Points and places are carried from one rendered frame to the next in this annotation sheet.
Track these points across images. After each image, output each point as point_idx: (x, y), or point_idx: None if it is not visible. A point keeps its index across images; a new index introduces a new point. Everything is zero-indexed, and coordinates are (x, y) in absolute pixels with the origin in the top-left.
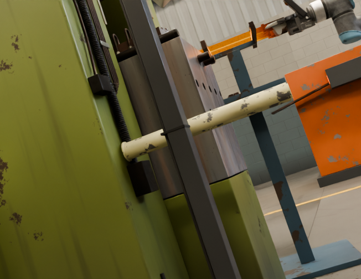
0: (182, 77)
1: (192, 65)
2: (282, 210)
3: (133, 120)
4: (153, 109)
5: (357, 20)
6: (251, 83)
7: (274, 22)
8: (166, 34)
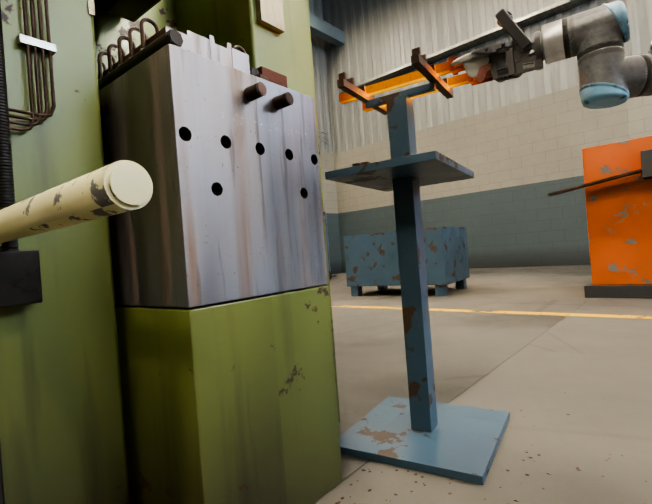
0: (163, 120)
1: (191, 101)
2: (405, 348)
3: None
4: None
5: (624, 63)
6: (408, 151)
7: (466, 55)
8: (158, 38)
